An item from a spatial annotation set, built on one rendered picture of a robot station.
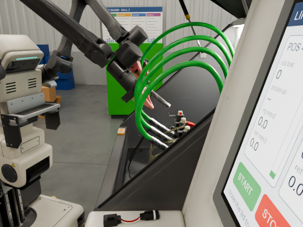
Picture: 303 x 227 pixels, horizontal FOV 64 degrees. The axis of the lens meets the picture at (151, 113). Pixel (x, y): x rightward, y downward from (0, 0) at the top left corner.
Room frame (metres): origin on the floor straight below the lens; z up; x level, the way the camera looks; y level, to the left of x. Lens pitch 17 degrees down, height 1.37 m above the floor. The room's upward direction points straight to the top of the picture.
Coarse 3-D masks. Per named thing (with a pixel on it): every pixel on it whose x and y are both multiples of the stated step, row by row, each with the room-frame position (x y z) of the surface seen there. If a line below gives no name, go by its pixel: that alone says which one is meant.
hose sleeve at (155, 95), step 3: (150, 93) 0.96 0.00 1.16; (153, 93) 0.96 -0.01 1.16; (156, 93) 0.96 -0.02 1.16; (153, 96) 0.96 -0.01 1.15; (156, 96) 0.95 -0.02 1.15; (159, 96) 0.95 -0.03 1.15; (159, 99) 0.95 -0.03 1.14; (162, 99) 0.95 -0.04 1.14; (162, 102) 0.94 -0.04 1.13; (165, 102) 0.94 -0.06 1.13
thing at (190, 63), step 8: (176, 64) 0.60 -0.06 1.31; (184, 64) 0.59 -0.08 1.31; (192, 64) 0.60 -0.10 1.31; (200, 64) 0.60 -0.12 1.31; (208, 64) 0.60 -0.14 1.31; (168, 72) 0.59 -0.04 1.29; (216, 72) 0.60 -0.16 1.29; (160, 80) 0.59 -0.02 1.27; (216, 80) 0.60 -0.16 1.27; (152, 88) 0.59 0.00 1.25; (144, 96) 0.59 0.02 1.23; (136, 112) 0.59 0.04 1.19; (136, 120) 0.59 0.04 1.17; (144, 136) 0.59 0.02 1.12; (152, 136) 0.60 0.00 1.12; (160, 144) 0.59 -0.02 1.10
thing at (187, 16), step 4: (180, 0) 1.16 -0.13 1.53; (180, 4) 1.16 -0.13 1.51; (184, 4) 1.16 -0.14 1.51; (184, 8) 1.15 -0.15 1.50; (184, 12) 1.16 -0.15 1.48; (188, 16) 1.15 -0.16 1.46; (188, 20) 1.16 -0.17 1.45; (192, 28) 1.16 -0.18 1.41; (200, 52) 1.15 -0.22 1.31; (200, 56) 1.15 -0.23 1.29; (204, 56) 1.15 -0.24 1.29
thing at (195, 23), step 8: (184, 24) 0.91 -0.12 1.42; (192, 24) 0.90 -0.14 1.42; (200, 24) 0.89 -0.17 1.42; (208, 24) 0.88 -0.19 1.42; (168, 32) 0.94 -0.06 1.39; (216, 32) 0.87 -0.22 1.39; (224, 40) 0.86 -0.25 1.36; (232, 48) 0.85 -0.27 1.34; (144, 56) 0.97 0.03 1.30; (232, 56) 0.85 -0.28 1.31
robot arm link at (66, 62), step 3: (63, 60) 1.31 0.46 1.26; (66, 60) 1.33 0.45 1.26; (63, 63) 1.30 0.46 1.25; (66, 63) 1.32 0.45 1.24; (69, 63) 1.34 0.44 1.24; (60, 66) 1.29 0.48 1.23; (63, 66) 1.30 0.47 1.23; (66, 66) 1.31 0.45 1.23; (69, 66) 1.33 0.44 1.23; (57, 69) 1.29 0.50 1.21; (60, 69) 1.30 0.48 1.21; (63, 69) 1.31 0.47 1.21; (66, 69) 1.32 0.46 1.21; (63, 72) 1.32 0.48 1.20
